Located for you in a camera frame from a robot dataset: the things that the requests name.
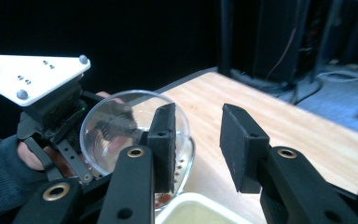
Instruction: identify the cream plastic bin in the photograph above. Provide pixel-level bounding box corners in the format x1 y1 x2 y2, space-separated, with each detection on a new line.
155 191 253 224

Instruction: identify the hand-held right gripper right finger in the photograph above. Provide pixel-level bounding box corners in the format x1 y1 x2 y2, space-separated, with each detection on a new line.
219 103 358 224

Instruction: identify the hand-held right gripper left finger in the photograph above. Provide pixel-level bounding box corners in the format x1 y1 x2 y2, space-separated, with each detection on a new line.
97 102 177 224

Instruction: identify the bundle of black floor cables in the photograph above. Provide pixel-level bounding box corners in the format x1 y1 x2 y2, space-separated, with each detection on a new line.
229 68 324 105

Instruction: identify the clear plastic cup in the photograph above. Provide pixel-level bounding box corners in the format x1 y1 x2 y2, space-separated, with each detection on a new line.
79 90 191 176

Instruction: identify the white floor cable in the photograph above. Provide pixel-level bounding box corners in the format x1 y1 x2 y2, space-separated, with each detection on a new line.
316 69 358 84

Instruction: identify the pile of red berries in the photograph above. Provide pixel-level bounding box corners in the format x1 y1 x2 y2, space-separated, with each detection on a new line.
155 192 172 209

